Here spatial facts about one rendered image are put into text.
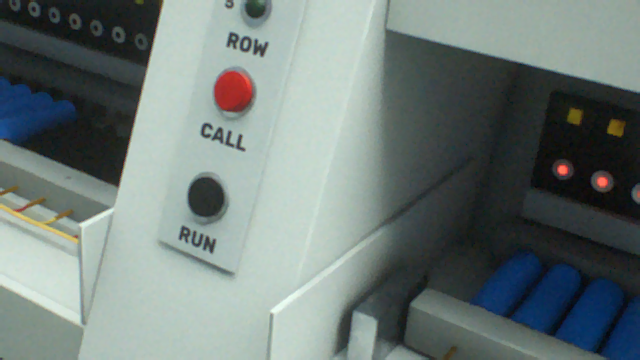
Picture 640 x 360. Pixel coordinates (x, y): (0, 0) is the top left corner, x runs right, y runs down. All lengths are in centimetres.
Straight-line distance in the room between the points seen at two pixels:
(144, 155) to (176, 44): 5
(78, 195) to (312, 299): 16
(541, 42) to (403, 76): 7
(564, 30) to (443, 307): 14
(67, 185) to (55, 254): 4
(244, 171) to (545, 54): 12
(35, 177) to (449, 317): 23
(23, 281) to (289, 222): 15
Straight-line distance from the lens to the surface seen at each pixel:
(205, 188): 34
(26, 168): 48
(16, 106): 58
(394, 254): 40
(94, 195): 45
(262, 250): 33
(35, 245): 46
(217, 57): 34
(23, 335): 43
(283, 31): 33
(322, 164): 32
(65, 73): 62
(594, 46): 30
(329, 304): 35
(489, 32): 31
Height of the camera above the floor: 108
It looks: 8 degrees down
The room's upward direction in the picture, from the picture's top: 15 degrees clockwise
